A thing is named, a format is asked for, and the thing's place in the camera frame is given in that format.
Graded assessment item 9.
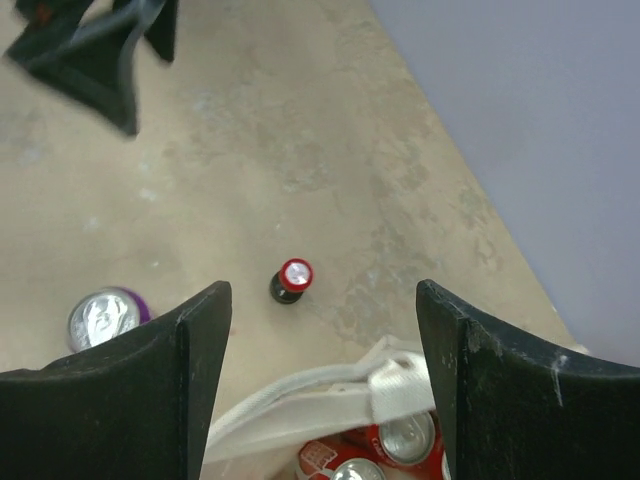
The red can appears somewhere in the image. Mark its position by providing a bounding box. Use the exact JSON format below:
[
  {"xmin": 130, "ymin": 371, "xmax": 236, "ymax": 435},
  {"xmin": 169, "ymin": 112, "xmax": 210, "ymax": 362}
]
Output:
[
  {"xmin": 341, "ymin": 411, "xmax": 442, "ymax": 473},
  {"xmin": 294, "ymin": 439, "xmax": 387, "ymax": 480}
]

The cream canvas tote bag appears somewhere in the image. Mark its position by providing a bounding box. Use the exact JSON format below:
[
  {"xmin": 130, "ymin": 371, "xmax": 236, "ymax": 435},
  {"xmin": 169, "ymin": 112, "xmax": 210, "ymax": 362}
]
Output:
[{"xmin": 203, "ymin": 336, "xmax": 435, "ymax": 479}]

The purple soda can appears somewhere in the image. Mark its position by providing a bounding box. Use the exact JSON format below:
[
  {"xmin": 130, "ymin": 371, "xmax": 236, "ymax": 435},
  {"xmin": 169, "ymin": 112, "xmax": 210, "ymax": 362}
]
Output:
[{"xmin": 67, "ymin": 286, "xmax": 153, "ymax": 353}]

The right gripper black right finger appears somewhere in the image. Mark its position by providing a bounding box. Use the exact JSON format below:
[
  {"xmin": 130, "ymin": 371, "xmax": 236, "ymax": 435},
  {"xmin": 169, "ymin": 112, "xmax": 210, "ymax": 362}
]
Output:
[{"xmin": 416, "ymin": 280, "xmax": 639, "ymax": 480}]

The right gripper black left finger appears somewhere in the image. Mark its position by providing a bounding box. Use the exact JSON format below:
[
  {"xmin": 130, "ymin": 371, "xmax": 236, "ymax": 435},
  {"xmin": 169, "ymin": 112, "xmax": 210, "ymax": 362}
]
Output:
[{"xmin": 1, "ymin": 281, "xmax": 232, "ymax": 480}]

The small dark red-capped bottle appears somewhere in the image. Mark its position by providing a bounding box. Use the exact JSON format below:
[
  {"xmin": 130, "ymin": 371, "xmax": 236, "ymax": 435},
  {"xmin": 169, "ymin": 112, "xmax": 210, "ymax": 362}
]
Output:
[{"xmin": 269, "ymin": 258, "xmax": 314, "ymax": 305}]

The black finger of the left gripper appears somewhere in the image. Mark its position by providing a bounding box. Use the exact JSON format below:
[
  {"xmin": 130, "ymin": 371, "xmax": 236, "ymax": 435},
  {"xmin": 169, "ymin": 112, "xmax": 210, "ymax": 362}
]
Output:
[
  {"xmin": 145, "ymin": 0, "xmax": 179, "ymax": 63},
  {"xmin": 3, "ymin": 9, "xmax": 139, "ymax": 137}
]

